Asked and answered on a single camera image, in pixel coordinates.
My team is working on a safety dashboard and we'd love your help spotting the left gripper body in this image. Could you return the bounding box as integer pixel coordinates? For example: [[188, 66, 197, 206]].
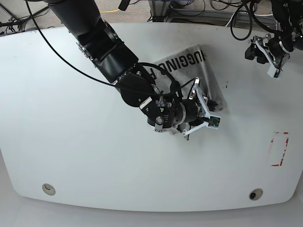
[[267, 27, 303, 58]]

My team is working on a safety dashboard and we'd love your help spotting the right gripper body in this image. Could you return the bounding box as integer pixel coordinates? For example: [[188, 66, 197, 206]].
[[139, 97, 185, 132]]

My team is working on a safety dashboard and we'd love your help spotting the grey T-shirt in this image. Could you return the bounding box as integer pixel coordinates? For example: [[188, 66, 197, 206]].
[[151, 44, 228, 135]]

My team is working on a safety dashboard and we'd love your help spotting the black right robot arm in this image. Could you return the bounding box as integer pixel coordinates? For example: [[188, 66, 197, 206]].
[[47, 0, 221, 135]]

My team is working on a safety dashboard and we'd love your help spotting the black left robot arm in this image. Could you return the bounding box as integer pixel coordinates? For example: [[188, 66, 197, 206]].
[[242, 0, 303, 59]]

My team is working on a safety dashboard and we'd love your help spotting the red tape rectangle marking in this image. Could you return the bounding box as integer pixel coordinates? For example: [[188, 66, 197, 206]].
[[268, 131, 290, 167]]

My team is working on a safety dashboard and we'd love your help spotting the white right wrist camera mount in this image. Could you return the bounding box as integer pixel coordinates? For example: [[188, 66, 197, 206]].
[[182, 78, 221, 140]]

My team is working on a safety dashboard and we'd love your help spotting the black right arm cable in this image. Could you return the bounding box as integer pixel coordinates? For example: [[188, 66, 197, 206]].
[[23, 0, 183, 100]]

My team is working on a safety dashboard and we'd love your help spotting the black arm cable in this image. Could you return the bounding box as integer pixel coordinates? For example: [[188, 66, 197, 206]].
[[231, 0, 282, 41], [23, 0, 183, 100]]

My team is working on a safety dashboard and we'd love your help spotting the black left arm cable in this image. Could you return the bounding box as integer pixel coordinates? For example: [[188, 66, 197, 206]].
[[231, 0, 282, 41]]

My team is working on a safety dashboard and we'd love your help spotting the right table cable grommet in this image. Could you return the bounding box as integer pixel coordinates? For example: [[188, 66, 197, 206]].
[[249, 188, 263, 201]]

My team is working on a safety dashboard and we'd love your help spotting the table cable grommet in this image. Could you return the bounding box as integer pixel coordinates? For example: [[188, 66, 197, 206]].
[[249, 188, 263, 201], [42, 183, 56, 196]]

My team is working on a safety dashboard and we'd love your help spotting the aluminium frame stand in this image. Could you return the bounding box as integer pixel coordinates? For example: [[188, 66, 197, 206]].
[[148, 0, 170, 22]]

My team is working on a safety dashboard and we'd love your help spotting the left table cable grommet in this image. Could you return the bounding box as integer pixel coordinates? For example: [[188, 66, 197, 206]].
[[42, 183, 56, 196]]

